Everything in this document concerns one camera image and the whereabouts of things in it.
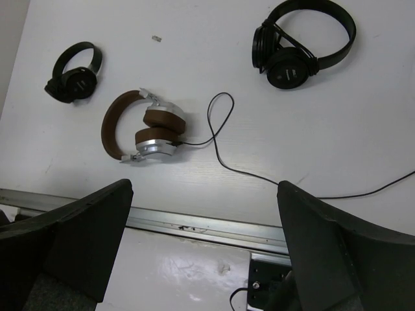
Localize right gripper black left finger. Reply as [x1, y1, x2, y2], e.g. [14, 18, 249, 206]
[1, 179, 133, 310]

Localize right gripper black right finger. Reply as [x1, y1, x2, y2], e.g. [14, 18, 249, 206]
[277, 181, 414, 310]

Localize brown silver headphones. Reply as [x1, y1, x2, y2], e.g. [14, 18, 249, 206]
[101, 89, 186, 163]

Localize small black headphones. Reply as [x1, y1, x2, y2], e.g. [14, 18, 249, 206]
[44, 41, 103, 104]

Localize large black wrapped headphones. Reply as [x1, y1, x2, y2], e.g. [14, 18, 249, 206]
[252, 1, 357, 90]

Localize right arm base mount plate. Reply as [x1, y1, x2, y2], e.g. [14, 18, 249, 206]
[247, 253, 291, 310]

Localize aluminium table rail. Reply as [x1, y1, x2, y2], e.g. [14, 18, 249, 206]
[1, 189, 289, 255]

